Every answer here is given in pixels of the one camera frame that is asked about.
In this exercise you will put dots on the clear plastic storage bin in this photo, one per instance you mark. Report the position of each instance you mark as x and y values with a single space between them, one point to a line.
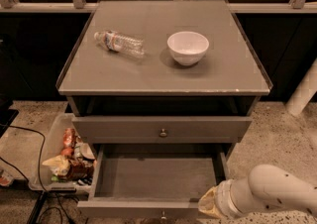
43 177

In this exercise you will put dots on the clear plastic water bottle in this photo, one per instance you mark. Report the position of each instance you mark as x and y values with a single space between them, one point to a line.
120 43

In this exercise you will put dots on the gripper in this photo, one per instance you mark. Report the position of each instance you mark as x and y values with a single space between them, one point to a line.
222 198

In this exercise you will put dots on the red snack bag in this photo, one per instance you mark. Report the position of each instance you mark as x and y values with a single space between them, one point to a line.
69 138

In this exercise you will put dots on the grey drawer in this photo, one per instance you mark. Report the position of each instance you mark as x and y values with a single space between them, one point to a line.
161 129
153 181

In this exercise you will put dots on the grey drawer cabinet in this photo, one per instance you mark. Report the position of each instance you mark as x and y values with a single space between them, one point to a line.
228 81

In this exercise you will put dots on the brown snack bag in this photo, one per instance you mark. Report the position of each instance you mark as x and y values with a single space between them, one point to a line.
80 169

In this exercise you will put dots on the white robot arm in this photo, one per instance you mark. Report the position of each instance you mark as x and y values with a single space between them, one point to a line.
274 167

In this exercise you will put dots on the white bowl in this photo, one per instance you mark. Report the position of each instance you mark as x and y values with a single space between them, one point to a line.
187 48

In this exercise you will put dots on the yellow snack bag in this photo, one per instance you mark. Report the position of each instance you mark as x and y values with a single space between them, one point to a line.
59 165

